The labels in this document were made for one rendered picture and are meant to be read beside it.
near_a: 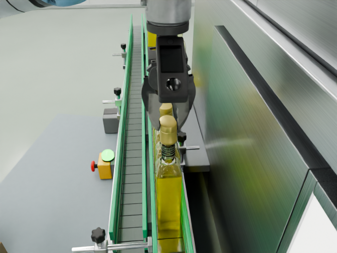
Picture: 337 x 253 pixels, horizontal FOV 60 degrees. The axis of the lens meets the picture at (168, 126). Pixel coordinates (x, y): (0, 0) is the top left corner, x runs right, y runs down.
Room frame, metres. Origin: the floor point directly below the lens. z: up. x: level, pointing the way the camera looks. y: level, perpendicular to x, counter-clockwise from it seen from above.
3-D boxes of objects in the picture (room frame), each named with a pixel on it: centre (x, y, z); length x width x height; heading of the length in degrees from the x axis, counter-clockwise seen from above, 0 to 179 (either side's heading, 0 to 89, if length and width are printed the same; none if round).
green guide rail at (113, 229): (1.25, 0.19, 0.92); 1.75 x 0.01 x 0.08; 4
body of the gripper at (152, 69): (0.50, 0.00, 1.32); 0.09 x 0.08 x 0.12; 4
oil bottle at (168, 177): (0.47, 0.00, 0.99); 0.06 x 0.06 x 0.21; 5
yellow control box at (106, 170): (0.77, 0.22, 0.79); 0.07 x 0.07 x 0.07; 4
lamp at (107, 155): (0.77, 0.21, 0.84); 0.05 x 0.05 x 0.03
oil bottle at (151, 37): (1.50, 0.08, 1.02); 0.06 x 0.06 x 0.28; 4
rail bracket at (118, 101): (0.94, 0.21, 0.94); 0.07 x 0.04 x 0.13; 94
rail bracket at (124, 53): (1.40, 0.25, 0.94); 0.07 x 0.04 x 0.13; 94
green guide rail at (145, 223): (1.26, 0.12, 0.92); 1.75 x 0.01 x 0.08; 4
